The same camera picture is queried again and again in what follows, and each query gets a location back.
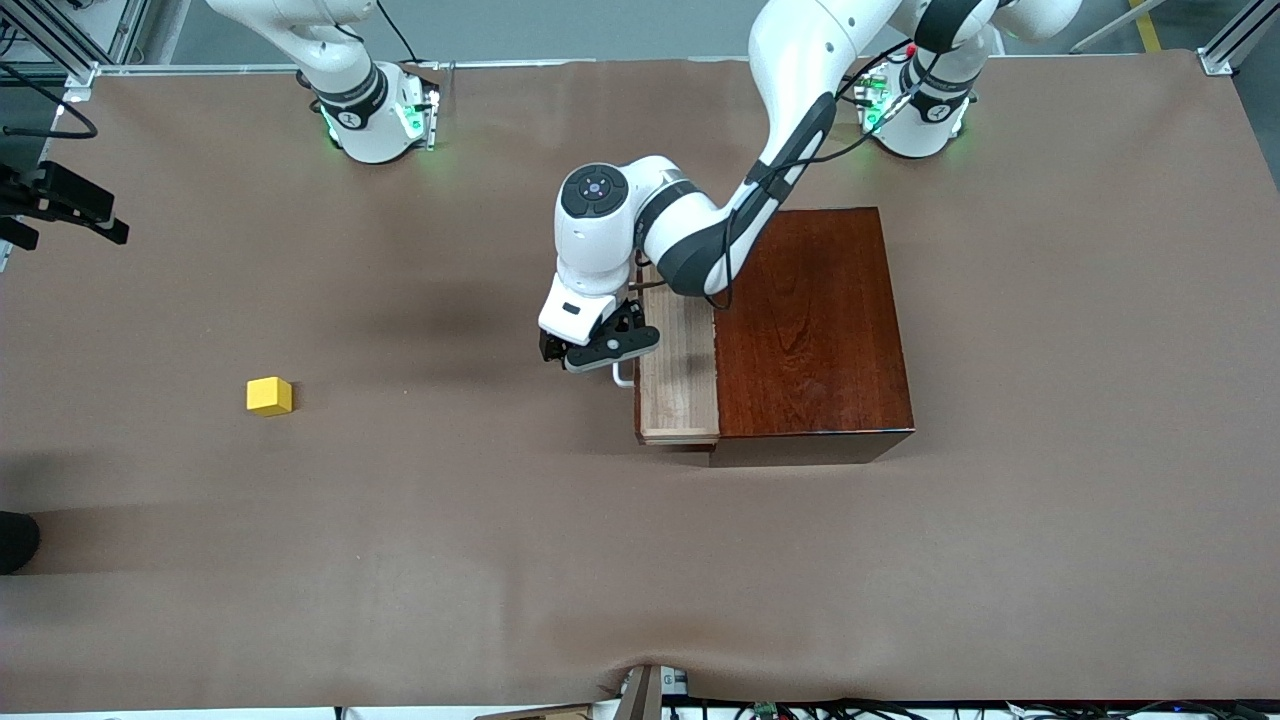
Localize yellow wooden block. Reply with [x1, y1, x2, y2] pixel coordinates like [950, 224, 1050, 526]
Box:
[246, 377, 294, 417]

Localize large table cover mat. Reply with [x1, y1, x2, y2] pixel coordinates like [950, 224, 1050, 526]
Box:
[0, 50, 1280, 713]

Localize dark red wooden cabinet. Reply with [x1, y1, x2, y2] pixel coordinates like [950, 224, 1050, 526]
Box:
[712, 207, 917, 469]

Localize black round object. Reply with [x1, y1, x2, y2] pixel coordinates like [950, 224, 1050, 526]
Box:
[0, 510, 42, 576]

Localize black right arm cable loop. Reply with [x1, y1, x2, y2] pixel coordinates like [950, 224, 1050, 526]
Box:
[0, 60, 100, 138]

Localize aluminium frame structure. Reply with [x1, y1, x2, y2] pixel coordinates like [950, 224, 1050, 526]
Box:
[0, 0, 191, 86]

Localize black cable at arm base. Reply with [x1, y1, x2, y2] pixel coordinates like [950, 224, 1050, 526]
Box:
[375, 0, 421, 66]

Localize tangled black floor cables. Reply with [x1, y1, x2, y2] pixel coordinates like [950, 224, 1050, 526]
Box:
[665, 698, 1280, 720]

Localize aluminium frame profile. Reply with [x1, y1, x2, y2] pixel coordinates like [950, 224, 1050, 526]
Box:
[1198, 0, 1280, 77]

